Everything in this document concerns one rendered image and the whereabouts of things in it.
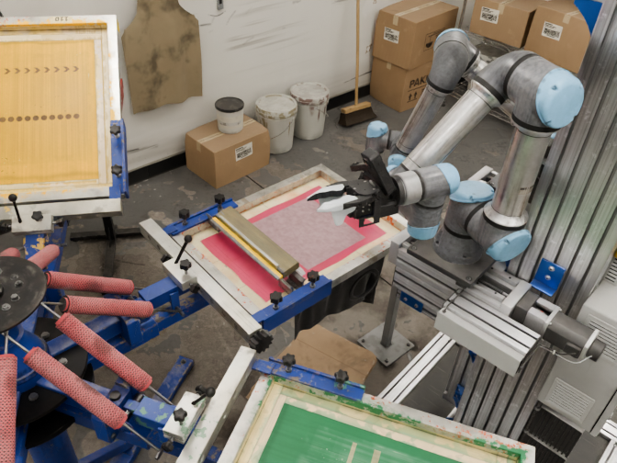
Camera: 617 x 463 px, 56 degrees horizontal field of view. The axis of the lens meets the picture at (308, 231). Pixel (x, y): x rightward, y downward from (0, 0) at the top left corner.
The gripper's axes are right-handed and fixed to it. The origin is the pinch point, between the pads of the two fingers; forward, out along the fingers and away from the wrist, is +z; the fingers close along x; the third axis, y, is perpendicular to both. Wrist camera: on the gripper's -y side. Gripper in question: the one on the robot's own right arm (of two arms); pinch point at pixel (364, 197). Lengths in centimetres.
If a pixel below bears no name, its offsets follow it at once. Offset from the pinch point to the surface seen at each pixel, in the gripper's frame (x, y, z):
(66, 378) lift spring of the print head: -136, 26, -19
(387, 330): 17, 13, 85
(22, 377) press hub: -143, 9, -8
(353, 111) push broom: 173, -170, 88
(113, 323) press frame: -114, 3, -4
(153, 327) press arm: -101, 3, 7
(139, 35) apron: 2, -194, -6
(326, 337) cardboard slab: -4, -10, 96
